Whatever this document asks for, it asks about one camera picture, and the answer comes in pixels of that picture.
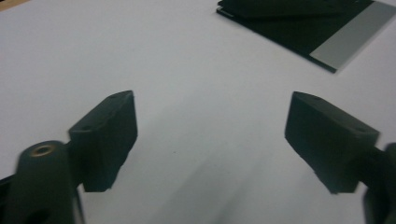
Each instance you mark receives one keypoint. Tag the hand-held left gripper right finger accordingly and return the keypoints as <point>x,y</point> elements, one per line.
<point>330,146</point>

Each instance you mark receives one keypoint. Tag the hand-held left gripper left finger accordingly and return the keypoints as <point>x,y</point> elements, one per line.
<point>106,140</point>

